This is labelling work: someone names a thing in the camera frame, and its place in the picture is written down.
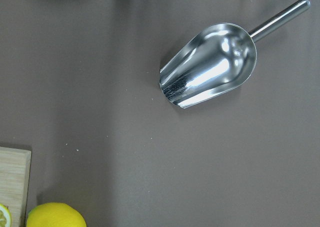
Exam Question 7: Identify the metal scoop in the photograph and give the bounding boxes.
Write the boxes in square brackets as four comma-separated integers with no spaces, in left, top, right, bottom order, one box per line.
[159,0,311,109]

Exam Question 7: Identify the whole lemon outer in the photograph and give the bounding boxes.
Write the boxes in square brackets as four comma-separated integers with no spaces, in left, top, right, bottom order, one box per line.
[26,202,87,227]

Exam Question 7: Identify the bamboo cutting board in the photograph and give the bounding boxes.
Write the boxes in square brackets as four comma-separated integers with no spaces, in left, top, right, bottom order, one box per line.
[0,147,32,227]

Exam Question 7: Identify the upper lemon half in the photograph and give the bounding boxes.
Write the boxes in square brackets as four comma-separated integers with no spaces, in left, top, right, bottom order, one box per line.
[0,204,12,227]

